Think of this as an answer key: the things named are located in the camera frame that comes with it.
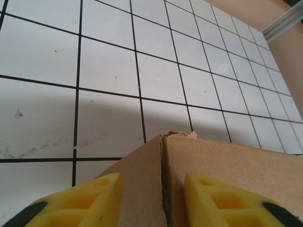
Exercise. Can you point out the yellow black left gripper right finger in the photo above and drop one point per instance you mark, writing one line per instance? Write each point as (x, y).
(225, 208)

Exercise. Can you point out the aluminium corner post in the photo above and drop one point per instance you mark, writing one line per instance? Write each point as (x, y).
(281, 23)

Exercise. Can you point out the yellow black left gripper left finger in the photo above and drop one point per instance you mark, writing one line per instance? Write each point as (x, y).
(71, 208)

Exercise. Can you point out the brown cardboard paper box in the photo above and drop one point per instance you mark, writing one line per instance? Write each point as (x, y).
(236, 160)

